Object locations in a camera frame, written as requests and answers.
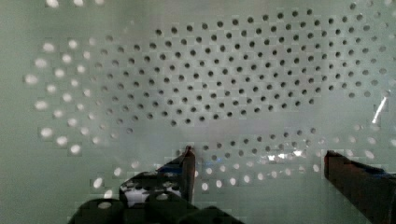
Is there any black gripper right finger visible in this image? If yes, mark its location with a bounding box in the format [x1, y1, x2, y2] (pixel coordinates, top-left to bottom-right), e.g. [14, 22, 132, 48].
[324, 150, 396, 224]

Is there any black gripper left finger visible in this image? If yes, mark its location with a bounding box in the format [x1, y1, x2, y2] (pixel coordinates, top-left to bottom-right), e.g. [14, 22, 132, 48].
[67, 146, 244, 224]

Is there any green plastic strainer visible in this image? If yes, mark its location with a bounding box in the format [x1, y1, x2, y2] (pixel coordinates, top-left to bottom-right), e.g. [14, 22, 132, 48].
[1, 0, 395, 224]

